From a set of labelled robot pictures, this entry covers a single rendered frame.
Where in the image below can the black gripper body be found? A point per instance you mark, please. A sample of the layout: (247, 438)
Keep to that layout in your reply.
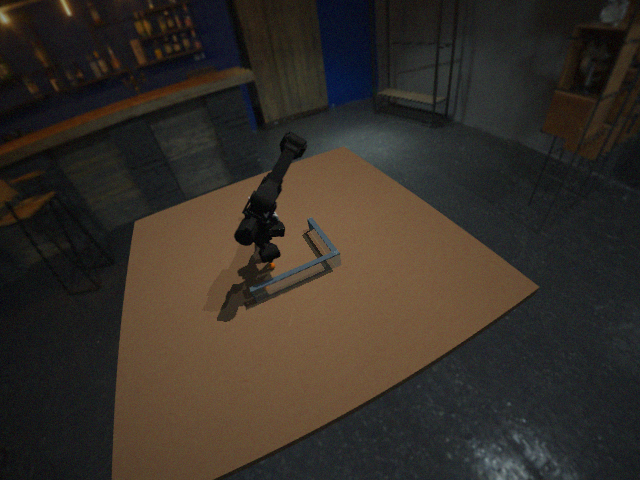
(267, 253)

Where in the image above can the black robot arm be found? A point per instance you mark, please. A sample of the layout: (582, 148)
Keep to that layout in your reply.
(263, 200)

